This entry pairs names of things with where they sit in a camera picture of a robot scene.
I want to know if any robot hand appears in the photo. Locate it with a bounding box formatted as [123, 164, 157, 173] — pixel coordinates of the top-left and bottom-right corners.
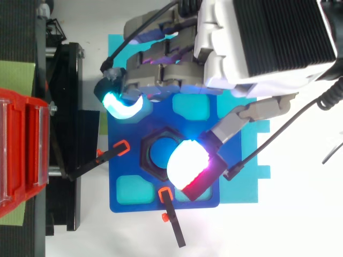
[94, 0, 338, 202]

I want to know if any large black nut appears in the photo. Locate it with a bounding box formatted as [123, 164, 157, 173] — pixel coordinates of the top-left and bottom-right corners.
[139, 126, 189, 181]

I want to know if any blue plate with square hollows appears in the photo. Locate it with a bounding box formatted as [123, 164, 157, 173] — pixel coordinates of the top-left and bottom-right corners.
[108, 93, 221, 214]

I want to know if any black-and-orange clip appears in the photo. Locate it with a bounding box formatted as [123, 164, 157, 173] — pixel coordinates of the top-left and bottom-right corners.
[158, 187, 187, 248]
[66, 139, 131, 182]

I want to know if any black stand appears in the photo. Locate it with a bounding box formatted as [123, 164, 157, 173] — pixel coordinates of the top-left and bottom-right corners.
[0, 0, 108, 237]

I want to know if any red bin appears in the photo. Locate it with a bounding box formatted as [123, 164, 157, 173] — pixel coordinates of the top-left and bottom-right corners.
[0, 87, 51, 216]

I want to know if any black coiled cable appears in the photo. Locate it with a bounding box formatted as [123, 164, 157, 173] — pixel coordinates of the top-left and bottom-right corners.
[317, 76, 343, 111]

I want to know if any thin black cable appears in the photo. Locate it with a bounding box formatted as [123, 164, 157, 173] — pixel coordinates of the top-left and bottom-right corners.
[223, 99, 321, 182]
[321, 141, 343, 165]
[100, 0, 180, 74]

